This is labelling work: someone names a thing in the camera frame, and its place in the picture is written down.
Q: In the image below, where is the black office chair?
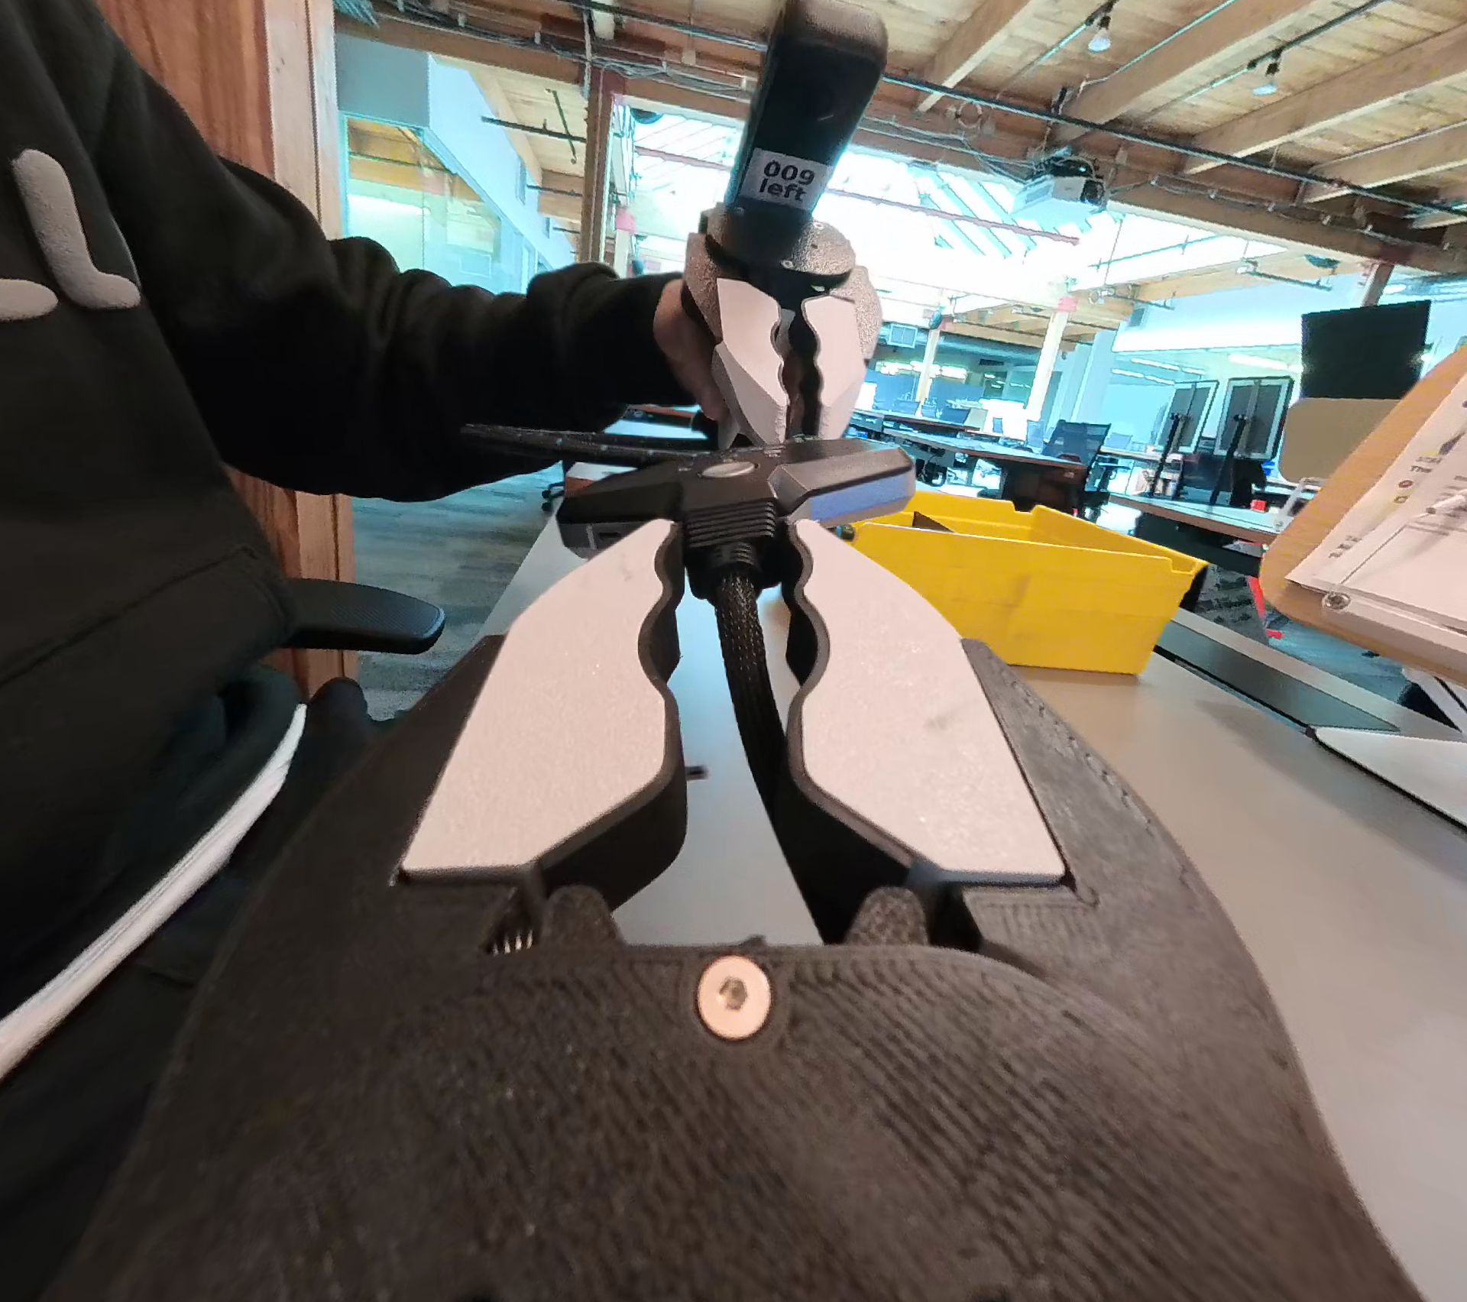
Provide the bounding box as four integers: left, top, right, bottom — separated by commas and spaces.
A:
275, 573, 449, 753

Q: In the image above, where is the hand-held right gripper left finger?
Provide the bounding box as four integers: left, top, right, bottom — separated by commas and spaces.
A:
394, 516, 692, 914

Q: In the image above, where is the wooden document stand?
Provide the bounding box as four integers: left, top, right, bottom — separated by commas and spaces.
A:
1257, 344, 1467, 688

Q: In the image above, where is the white ceiling projector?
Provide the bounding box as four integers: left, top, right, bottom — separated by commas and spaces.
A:
1013, 156, 1109, 217

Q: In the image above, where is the person's left hand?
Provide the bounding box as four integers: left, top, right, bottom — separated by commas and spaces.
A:
651, 275, 738, 431

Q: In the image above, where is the wooden pillar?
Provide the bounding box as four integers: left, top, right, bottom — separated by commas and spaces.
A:
50, 0, 359, 694

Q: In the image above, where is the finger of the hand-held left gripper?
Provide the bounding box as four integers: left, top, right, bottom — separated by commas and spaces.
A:
799, 293, 869, 440
707, 280, 803, 446

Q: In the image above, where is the person's dark trouser leg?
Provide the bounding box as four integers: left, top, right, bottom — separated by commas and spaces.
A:
0, 866, 230, 1302

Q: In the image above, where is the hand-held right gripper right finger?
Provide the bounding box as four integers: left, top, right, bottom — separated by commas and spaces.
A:
782, 516, 1069, 943

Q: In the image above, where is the black braided cable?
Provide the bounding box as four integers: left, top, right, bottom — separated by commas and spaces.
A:
687, 509, 855, 946

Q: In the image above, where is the black framed background monitor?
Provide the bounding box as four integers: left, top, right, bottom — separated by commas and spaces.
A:
1162, 379, 1219, 458
1216, 373, 1297, 463

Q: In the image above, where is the yellow plastic bin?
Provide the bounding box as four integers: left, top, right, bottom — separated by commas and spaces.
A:
848, 490, 1207, 675

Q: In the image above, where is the person's black hoodie torso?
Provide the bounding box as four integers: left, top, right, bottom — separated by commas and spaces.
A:
0, 0, 380, 1074

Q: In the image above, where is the person's left forearm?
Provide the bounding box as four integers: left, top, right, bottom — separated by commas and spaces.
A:
229, 229, 689, 504

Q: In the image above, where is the printed instruction sheet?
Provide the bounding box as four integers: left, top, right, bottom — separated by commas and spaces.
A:
1283, 382, 1467, 630

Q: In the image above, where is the black monitor screen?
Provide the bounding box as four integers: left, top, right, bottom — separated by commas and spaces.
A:
1300, 298, 1434, 400

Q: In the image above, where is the grey desk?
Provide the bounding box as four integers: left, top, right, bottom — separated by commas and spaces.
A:
485, 477, 1467, 1302

